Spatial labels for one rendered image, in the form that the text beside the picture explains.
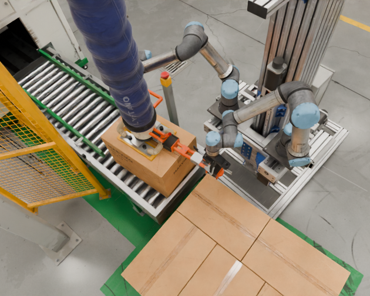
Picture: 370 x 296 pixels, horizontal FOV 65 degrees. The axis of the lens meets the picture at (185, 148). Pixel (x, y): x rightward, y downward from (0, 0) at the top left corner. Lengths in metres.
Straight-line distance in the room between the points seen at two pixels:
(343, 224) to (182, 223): 1.50
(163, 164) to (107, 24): 1.02
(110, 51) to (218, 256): 1.52
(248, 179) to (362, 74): 2.10
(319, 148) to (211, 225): 0.93
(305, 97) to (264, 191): 1.48
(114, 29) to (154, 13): 3.59
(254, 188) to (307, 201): 0.56
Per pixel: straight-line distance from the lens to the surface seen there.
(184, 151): 1.86
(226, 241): 2.21
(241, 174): 2.77
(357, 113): 3.74
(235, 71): 2.06
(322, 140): 2.18
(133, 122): 1.84
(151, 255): 2.23
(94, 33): 1.37
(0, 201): 2.23
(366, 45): 4.57
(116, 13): 1.36
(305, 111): 1.36
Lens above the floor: 2.70
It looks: 59 degrees down
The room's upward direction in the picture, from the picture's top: 10 degrees counter-clockwise
